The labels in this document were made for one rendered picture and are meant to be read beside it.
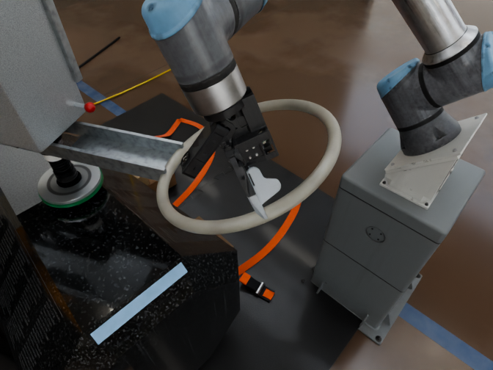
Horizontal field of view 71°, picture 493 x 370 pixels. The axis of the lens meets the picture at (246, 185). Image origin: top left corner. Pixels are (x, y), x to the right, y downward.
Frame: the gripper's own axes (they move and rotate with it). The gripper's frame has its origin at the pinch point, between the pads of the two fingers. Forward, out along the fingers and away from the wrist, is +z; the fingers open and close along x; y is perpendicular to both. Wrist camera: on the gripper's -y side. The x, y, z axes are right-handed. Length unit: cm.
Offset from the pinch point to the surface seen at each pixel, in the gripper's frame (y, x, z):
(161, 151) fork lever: -22.9, 42.3, 4.5
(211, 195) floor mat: -38, 134, 95
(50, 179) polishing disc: -68, 62, 6
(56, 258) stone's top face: -67, 33, 18
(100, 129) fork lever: -37, 51, -6
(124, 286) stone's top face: -48, 20, 28
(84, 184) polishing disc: -57, 57, 11
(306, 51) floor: 91, 314, 105
